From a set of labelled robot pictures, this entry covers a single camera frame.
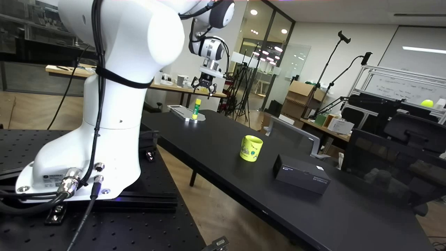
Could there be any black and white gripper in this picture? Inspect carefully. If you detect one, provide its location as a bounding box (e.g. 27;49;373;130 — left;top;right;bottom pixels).
192;58;226;99

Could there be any green and yellow toy bottle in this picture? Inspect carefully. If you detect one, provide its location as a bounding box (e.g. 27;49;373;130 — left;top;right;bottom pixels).
192;97;204;123

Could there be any yellow cup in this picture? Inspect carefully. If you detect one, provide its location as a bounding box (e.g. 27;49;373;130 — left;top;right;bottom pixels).
239;134;265;163

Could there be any wooden desk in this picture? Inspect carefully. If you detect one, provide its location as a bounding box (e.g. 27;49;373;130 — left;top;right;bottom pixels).
45;64;229;109

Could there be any white box on desk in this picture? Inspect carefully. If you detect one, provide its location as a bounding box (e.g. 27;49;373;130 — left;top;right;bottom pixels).
154;71;176;88

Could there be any brown cardboard box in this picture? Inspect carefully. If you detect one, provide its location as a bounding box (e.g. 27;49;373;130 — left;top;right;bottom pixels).
281;81;327;121

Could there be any grey laptop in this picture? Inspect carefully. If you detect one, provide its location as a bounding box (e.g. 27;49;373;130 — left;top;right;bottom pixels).
268;114;324;157

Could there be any tall black phone stand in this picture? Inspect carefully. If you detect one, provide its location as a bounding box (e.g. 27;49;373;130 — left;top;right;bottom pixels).
309;29;353;120

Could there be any black rectangular box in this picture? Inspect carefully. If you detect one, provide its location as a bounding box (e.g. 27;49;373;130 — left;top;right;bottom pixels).
272;153;332;195

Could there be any black perforated optical breadboard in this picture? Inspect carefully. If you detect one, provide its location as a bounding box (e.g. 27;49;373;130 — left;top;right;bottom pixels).
0;128;207;251

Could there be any long ceiling light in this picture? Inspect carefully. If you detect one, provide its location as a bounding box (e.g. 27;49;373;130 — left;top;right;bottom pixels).
402;44;446;56

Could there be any black camera tripod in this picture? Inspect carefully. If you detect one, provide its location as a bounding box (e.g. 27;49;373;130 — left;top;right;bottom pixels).
225;61;256;123

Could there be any black strap around robot arm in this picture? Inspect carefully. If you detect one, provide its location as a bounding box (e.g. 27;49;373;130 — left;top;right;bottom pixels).
94;64;155;91

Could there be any black cable along robot arm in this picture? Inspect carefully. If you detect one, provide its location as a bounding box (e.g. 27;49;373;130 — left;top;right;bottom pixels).
77;0;108;202

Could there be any short black camera stand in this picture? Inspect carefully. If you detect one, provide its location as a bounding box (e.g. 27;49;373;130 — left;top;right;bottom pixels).
320;50;374;116

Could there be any thin black base cable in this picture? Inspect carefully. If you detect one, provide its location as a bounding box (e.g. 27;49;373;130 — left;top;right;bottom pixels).
66;174;105;251

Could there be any grey base connector cable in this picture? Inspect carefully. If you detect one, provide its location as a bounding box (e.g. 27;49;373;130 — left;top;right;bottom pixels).
0;169;81;216

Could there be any white whiteboard on frame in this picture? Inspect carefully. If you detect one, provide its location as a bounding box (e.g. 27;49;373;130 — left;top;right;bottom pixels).
349;64;446;113

